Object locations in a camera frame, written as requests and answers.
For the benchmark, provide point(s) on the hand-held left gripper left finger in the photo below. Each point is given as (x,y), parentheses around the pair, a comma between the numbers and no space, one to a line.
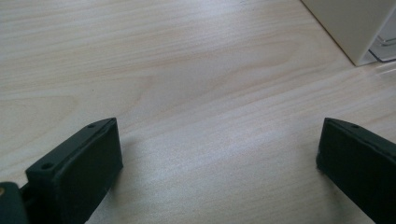
(77,174)

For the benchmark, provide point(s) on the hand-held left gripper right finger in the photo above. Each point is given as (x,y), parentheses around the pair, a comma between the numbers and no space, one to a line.
(361,168)

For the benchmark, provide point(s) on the white box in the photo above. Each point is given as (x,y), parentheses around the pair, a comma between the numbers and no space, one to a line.
(351,25)

